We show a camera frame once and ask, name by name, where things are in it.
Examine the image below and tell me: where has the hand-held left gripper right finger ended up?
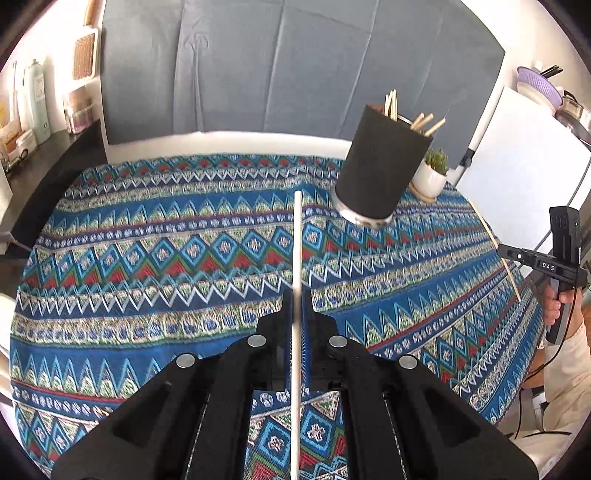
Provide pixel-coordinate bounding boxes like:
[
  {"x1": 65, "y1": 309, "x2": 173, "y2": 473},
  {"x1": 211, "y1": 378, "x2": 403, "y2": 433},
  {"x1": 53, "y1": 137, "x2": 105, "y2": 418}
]
[{"x1": 302, "y1": 291, "x2": 539, "y2": 480}]

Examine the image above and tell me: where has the clear acrylic organizer box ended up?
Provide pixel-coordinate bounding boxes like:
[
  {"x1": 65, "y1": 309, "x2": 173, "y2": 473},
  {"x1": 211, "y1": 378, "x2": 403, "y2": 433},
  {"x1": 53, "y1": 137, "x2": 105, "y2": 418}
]
[{"x1": 65, "y1": 88, "x2": 100, "y2": 136}]

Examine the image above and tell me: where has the purple colander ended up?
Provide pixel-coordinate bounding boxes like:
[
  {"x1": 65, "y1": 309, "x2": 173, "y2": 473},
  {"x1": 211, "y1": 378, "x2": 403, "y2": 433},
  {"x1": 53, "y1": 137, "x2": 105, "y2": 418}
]
[{"x1": 516, "y1": 66, "x2": 565, "y2": 110}]

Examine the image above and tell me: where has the black cable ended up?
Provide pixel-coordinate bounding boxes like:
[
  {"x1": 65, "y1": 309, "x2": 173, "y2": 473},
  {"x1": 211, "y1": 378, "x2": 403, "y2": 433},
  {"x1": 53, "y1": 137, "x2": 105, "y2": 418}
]
[{"x1": 512, "y1": 385, "x2": 546, "y2": 440}]

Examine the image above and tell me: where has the black utensil holder cup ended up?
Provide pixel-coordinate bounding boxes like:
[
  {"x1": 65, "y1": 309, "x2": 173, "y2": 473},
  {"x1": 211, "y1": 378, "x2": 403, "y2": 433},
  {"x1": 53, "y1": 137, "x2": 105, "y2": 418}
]
[{"x1": 333, "y1": 104, "x2": 432, "y2": 228}]

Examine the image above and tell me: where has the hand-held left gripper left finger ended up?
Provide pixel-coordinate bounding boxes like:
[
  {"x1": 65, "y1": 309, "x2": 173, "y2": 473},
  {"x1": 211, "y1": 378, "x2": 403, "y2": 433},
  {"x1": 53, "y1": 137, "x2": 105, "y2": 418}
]
[{"x1": 51, "y1": 289, "x2": 296, "y2": 480}]

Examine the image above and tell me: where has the white chair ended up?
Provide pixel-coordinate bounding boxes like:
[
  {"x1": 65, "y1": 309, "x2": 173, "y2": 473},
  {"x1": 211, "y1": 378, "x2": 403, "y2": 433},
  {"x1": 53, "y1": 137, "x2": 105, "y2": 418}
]
[{"x1": 0, "y1": 291, "x2": 20, "y2": 363}]

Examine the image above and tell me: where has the white bottle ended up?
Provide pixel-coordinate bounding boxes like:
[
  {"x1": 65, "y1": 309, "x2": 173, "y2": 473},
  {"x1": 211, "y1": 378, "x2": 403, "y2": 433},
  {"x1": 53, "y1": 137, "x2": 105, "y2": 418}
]
[{"x1": 11, "y1": 65, "x2": 29, "y2": 136}]

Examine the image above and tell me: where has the steel pot with glass lid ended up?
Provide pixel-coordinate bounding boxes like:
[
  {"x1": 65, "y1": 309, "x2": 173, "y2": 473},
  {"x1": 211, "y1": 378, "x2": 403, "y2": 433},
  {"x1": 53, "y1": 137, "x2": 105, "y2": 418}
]
[{"x1": 554, "y1": 90, "x2": 591, "y2": 140}]

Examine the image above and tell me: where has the black side counter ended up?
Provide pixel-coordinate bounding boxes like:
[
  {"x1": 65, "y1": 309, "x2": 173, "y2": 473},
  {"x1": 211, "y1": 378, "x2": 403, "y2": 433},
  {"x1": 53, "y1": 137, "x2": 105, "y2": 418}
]
[{"x1": 0, "y1": 119, "x2": 110, "y2": 252}]

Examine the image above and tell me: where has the person's right hand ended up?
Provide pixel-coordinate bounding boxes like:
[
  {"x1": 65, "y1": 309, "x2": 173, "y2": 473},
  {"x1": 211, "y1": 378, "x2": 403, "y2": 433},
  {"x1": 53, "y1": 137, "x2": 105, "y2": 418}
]
[{"x1": 541, "y1": 284, "x2": 584, "y2": 341}]

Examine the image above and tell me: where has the round wooden coaster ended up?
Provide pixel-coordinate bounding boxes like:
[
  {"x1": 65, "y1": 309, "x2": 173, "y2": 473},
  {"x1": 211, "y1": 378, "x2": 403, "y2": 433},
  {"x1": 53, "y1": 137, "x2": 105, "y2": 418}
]
[{"x1": 409, "y1": 182, "x2": 439, "y2": 205}]

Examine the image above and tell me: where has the grey backdrop cloth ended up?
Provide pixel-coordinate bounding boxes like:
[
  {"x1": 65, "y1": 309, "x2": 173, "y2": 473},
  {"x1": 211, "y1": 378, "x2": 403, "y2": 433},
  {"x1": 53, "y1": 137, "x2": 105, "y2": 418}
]
[{"x1": 99, "y1": 0, "x2": 506, "y2": 169}]

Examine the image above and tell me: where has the succulent in white pot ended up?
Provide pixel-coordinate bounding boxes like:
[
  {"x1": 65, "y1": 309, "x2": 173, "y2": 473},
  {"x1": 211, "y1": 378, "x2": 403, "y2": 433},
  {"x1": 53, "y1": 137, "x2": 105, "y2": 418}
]
[{"x1": 411, "y1": 148, "x2": 450, "y2": 199}]

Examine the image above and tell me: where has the pale green bottle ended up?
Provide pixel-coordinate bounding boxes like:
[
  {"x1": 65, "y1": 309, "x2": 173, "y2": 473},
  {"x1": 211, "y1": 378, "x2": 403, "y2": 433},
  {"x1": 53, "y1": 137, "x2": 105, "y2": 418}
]
[{"x1": 25, "y1": 59, "x2": 52, "y2": 145}]

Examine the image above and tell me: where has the blue patterned tablecloth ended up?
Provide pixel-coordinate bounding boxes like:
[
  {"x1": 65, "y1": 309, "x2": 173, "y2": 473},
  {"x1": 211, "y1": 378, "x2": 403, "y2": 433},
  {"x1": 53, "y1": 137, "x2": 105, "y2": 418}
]
[{"x1": 9, "y1": 154, "x2": 543, "y2": 480}]

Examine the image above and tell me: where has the white board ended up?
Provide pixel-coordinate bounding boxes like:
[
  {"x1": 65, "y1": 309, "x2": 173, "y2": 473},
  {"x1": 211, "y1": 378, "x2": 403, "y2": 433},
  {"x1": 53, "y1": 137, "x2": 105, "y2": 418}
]
[{"x1": 455, "y1": 85, "x2": 591, "y2": 259}]

